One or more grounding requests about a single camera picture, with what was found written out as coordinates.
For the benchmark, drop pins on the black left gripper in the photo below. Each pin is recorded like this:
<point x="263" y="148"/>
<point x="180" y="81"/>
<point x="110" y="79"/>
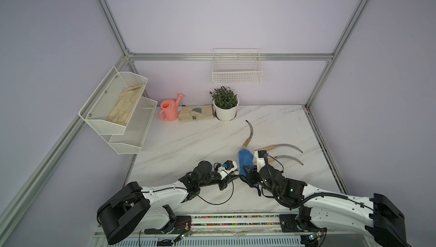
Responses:
<point x="225" y="182"/>

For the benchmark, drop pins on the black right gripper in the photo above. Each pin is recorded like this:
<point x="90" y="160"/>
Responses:
<point x="251" y="176"/>

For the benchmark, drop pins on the blue fluffy rag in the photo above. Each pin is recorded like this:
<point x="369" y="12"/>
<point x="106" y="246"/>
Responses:
<point x="245" y="158"/>

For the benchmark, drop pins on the sickle with wooden handle middle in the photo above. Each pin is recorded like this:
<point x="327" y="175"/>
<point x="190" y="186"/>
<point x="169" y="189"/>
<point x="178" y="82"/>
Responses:
<point x="287" y="157"/>

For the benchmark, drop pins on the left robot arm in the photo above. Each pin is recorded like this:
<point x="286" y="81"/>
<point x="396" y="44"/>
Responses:
<point x="136" y="208"/>

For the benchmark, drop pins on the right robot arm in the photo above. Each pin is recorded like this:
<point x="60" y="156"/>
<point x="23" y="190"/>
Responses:
<point x="375" y="216"/>

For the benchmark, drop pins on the beige work glove on table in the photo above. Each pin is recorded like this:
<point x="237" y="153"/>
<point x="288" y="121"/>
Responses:
<point x="196" y="113"/>

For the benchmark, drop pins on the white plant pot with saucer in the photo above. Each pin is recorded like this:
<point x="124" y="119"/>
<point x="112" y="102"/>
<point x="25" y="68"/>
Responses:
<point x="225" y="115"/>

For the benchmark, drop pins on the pink watering can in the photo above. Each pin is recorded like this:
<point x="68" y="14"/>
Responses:
<point x="169" y="109"/>

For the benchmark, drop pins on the green potted plant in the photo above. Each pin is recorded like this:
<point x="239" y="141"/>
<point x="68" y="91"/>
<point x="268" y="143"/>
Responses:
<point x="224" y="98"/>

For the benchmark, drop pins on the white mesh lower shelf basket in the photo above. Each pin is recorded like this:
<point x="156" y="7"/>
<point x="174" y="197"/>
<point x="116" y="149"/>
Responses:
<point x="132" y="141"/>

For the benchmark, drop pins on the white mesh shelf basket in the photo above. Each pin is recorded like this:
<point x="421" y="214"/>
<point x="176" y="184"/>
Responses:
<point x="97" y="109"/>
<point x="132" y="141"/>

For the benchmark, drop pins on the white mesh upper shelf basket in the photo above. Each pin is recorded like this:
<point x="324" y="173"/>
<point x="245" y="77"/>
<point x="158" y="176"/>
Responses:
<point x="97" y="109"/>

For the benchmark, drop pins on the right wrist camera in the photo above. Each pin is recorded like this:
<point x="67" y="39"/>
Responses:
<point x="260" y="159"/>

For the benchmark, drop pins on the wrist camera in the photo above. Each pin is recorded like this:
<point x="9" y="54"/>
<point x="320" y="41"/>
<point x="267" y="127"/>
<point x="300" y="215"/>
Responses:
<point x="226" y="169"/>
<point x="260" y="159"/>

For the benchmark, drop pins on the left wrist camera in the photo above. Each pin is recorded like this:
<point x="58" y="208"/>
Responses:
<point x="226" y="169"/>

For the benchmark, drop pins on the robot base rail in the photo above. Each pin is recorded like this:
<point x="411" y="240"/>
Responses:
<point x="260" y="229"/>

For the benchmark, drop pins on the white wire wall basket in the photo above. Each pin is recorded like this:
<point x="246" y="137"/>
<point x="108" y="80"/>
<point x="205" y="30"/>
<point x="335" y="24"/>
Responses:
<point x="236" y="66"/>

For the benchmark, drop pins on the aluminium frame profile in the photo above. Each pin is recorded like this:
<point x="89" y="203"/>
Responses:
<point x="25" y="198"/>

